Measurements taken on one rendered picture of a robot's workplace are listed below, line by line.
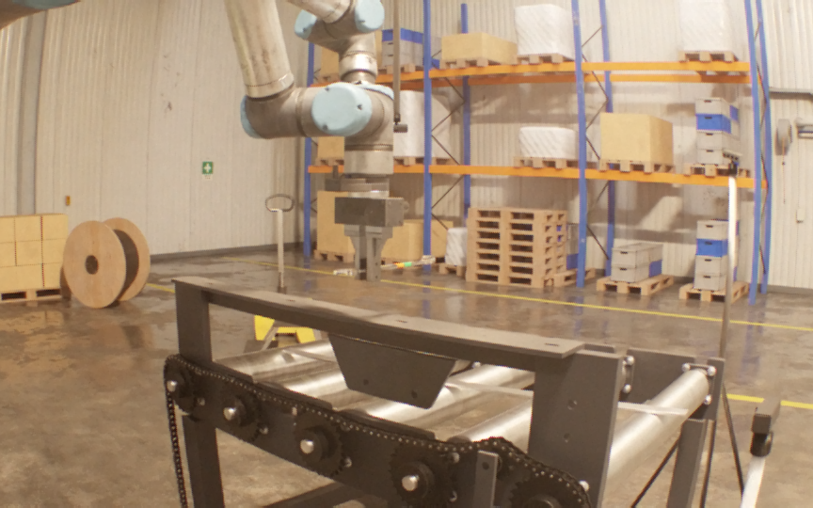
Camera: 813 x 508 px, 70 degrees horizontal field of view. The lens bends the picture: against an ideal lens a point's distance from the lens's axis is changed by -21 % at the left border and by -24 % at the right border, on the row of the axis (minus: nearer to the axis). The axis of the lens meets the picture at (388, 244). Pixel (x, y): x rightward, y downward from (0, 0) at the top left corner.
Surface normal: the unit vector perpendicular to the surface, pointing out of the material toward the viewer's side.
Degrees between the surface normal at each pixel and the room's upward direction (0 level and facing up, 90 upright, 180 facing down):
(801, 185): 90
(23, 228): 90
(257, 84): 126
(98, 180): 90
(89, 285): 90
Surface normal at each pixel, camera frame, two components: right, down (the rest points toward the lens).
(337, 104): -0.20, 0.09
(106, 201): 0.75, 0.07
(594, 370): -0.67, 0.07
